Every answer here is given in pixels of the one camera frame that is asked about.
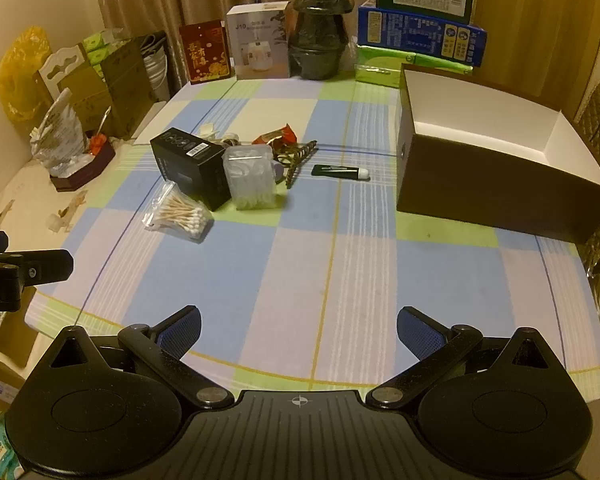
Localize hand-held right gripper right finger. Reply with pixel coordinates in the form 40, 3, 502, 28
365, 306, 551, 408

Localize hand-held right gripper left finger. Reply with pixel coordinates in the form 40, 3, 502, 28
50, 305, 236, 408

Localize bag of cotton swabs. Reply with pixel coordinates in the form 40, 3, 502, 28
142, 182, 215, 243

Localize clear plastic cotton swab box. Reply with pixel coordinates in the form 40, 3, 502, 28
222, 145, 277, 210

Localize brown cardboard storage box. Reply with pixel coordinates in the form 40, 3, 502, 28
395, 63, 600, 245

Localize black product box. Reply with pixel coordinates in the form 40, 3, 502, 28
150, 129, 232, 212

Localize black tube with white cap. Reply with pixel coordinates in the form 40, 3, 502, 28
312, 164, 371, 181

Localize leopard print headband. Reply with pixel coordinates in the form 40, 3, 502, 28
272, 140, 319, 189

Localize red snack packet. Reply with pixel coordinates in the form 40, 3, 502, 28
252, 124, 299, 151

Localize checkered cloth desktop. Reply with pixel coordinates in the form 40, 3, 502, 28
22, 77, 600, 403

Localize dark red tissue box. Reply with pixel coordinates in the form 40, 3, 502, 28
50, 135, 117, 192

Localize clear plastic bag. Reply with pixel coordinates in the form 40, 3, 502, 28
29, 87, 93, 171

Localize teal printed packet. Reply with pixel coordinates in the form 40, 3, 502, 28
0, 412, 28, 480

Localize yellow plastic bag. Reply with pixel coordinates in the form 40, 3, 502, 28
0, 26, 53, 123

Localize brown cardboard carton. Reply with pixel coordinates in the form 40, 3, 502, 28
55, 35, 168, 138

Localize small green box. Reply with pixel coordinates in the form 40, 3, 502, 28
82, 31, 131, 68

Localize red gift box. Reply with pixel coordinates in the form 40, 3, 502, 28
179, 20, 232, 86

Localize green tissue pack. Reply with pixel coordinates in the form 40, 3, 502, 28
355, 45, 473, 86

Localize white humidifier box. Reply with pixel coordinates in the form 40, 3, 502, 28
225, 1, 291, 80

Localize blue carton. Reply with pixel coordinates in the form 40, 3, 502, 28
357, 5, 488, 68

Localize stacked black wrapped bowls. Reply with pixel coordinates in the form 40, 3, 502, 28
286, 0, 356, 81

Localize golden curtain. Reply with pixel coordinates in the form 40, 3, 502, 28
472, 0, 600, 111

